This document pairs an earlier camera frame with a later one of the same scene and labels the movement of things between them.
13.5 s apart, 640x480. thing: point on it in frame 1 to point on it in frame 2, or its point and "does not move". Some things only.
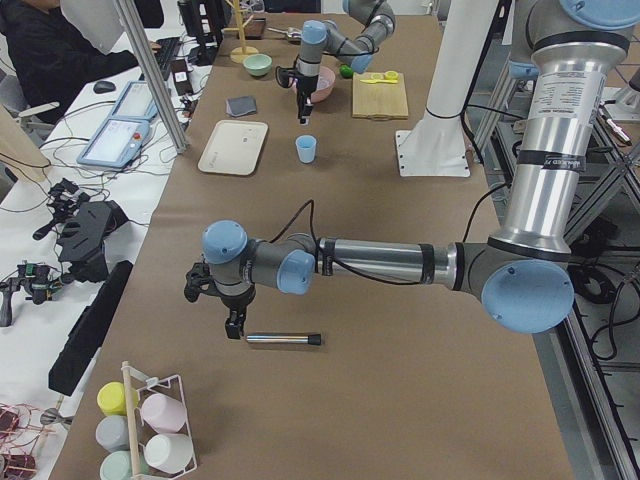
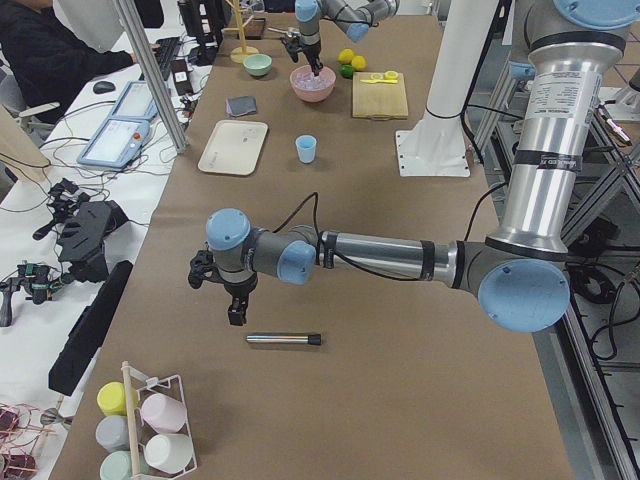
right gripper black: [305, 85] to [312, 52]
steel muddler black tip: [314, 339] does not move
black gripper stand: [81, 225] does not move
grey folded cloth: [237, 106] does not move
